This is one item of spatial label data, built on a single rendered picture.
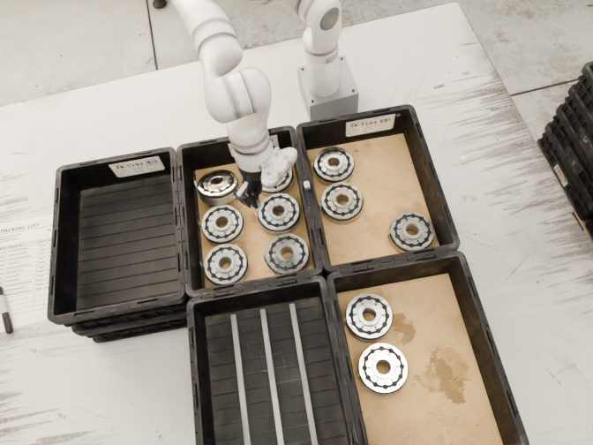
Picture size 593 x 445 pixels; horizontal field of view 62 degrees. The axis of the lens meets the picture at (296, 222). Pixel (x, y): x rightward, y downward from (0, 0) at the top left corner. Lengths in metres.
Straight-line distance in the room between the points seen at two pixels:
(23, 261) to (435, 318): 1.10
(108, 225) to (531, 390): 1.09
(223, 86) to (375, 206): 0.59
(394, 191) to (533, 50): 1.73
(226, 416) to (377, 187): 0.64
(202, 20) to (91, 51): 2.22
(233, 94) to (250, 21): 2.15
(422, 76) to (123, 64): 1.74
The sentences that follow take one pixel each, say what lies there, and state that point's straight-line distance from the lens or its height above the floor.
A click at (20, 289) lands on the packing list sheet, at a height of 0.70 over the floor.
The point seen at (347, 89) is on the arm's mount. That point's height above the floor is 0.79.
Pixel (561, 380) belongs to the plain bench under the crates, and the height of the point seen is 0.70.
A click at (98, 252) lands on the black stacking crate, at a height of 0.83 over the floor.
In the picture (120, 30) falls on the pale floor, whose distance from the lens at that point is 3.09.
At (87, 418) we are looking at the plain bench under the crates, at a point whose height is 0.70.
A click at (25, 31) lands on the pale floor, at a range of 3.35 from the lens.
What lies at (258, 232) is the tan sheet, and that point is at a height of 0.83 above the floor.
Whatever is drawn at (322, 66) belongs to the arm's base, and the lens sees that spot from 1.38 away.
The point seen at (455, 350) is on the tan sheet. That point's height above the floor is 0.83.
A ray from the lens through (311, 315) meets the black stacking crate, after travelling 1.13.
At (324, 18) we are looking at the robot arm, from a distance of 1.25.
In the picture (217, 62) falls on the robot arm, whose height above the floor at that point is 1.35.
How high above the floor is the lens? 1.92
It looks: 64 degrees down
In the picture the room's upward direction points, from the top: 9 degrees counter-clockwise
